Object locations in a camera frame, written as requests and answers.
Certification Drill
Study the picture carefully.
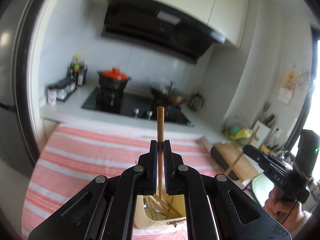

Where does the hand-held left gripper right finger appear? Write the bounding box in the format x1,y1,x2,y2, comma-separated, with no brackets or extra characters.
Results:
162,139,293,240

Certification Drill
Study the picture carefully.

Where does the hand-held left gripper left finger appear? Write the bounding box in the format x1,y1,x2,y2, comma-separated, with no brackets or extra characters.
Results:
28,140,159,240

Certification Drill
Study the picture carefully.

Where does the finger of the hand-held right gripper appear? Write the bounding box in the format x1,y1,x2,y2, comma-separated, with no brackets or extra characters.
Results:
242,144,289,178

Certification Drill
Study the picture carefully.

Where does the cream ribbed utensil holder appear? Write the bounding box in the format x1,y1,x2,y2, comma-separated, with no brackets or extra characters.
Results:
134,172,188,230

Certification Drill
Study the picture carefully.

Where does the person's right forearm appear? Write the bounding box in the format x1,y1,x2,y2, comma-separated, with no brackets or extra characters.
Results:
280,204,317,240

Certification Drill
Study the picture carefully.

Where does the person's right hand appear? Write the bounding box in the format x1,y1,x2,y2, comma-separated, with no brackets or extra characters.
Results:
262,188,302,228

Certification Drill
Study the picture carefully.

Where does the wooden cutting board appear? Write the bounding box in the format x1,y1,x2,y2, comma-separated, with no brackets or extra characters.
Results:
214,142,259,181

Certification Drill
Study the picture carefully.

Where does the white knife block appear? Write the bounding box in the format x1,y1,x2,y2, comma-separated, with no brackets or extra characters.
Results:
252,114,275,143

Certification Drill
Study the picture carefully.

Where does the plastic bag with green items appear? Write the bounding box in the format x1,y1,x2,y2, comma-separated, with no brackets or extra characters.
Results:
223,120,253,146

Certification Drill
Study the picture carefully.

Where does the light green tray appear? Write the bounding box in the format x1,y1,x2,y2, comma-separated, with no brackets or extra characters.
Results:
251,174,273,208

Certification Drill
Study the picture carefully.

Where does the black tray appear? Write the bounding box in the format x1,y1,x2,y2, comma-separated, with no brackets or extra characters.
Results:
210,146,241,180

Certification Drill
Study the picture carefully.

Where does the pink white striped tablecloth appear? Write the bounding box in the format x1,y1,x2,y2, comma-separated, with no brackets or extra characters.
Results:
21,124,227,240

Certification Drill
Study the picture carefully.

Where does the black gas cooktop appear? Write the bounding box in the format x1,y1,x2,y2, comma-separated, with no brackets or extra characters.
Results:
81,86,194,128

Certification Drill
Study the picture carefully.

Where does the black wok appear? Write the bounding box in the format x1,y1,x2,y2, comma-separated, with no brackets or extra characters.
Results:
149,81,188,106

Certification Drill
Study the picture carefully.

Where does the black pot with orange lid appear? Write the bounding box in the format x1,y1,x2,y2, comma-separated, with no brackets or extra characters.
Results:
97,67,132,91

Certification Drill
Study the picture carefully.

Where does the dark sauce bottle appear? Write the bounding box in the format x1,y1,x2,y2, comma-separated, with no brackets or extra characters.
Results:
77,62,88,87

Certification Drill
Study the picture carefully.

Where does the spice jar rack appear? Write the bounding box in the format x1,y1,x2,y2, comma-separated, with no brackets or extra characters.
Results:
47,77,77,104

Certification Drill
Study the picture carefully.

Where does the black range hood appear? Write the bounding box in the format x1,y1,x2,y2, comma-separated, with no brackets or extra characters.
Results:
101,0,227,64

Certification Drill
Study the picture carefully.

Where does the dark grey refrigerator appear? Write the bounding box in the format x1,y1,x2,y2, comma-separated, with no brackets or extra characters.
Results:
0,0,52,179

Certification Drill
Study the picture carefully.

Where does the wall calendar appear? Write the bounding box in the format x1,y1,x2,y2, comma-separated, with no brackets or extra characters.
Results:
278,68,300,105

